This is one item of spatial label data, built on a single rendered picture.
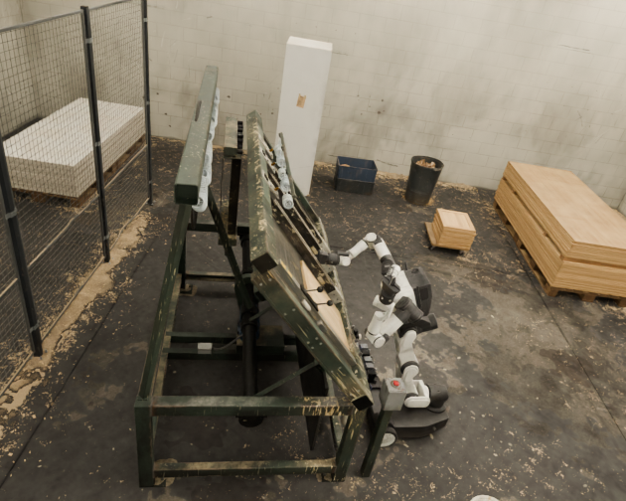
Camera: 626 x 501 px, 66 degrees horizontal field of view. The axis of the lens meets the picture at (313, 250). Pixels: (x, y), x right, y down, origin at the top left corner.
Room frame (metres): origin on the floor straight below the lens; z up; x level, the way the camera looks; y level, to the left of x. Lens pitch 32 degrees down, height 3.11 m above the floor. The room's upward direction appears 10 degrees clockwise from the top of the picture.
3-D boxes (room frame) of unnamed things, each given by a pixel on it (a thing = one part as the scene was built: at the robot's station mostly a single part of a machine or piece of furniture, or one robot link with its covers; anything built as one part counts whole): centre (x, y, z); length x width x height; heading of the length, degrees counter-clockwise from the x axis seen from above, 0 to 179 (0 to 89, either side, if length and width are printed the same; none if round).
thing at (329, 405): (2.98, 0.40, 0.41); 2.20 x 1.38 x 0.83; 13
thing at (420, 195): (7.08, -1.48, 0.33); 0.52 x 0.51 x 0.65; 3
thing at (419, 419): (2.72, -0.96, 0.19); 0.64 x 0.52 x 0.33; 103
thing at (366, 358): (2.57, -0.49, 0.69); 0.50 x 0.14 x 0.24; 13
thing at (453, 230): (5.80, -1.74, 0.20); 0.61 x 0.53 x 0.40; 3
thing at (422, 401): (2.73, -0.99, 0.28); 0.21 x 0.20 x 0.13; 103
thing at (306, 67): (6.78, 0.52, 1.03); 0.61 x 0.58 x 2.05; 3
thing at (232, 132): (3.66, 0.78, 1.38); 0.70 x 0.15 x 0.85; 13
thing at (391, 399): (2.15, -0.65, 0.84); 0.12 x 0.12 x 0.18; 13
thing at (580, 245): (6.20, -3.32, 0.39); 2.46 x 1.05 x 0.78; 3
